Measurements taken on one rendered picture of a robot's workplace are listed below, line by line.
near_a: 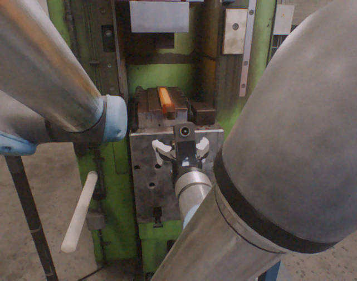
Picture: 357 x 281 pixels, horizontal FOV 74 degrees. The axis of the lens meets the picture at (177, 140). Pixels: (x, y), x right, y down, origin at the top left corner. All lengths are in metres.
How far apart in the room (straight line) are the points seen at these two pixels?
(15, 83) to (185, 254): 0.20
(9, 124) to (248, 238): 0.36
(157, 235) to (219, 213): 1.06
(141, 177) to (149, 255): 0.47
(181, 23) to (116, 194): 0.88
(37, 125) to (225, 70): 0.87
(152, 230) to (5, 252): 1.08
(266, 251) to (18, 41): 0.22
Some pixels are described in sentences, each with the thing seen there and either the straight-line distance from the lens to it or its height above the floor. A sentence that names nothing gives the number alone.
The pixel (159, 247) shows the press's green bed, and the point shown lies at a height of 0.24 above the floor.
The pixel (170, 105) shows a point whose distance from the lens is 0.93.
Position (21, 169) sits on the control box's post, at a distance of 1.06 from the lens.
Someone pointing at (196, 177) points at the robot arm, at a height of 1.02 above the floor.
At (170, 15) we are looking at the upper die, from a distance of 0.92.
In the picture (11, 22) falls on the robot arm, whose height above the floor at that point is 1.28.
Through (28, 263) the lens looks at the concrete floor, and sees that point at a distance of 1.85.
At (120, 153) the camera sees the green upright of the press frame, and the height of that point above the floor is 0.73.
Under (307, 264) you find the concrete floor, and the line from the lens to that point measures 1.80.
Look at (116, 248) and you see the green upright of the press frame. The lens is 1.59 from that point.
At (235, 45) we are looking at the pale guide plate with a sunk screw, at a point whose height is 1.22.
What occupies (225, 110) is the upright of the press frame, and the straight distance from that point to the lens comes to 1.17.
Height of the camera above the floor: 1.27
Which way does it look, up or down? 25 degrees down
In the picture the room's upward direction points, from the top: straight up
